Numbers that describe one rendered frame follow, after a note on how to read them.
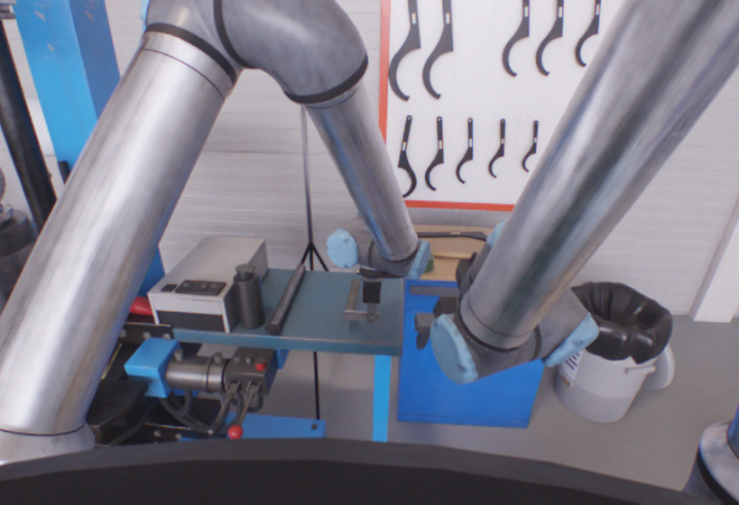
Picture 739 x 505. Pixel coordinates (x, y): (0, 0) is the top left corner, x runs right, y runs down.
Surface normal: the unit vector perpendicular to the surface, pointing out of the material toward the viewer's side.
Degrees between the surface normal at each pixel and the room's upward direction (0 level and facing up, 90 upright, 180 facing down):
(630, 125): 102
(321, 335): 0
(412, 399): 90
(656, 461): 0
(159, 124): 70
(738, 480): 49
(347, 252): 90
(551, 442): 0
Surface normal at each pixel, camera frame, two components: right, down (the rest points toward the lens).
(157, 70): 0.18, -0.14
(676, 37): -0.55, 0.55
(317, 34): 0.40, 0.29
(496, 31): -0.07, 0.45
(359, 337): 0.01, -0.89
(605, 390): -0.40, 0.45
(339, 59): 0.55, 0.41
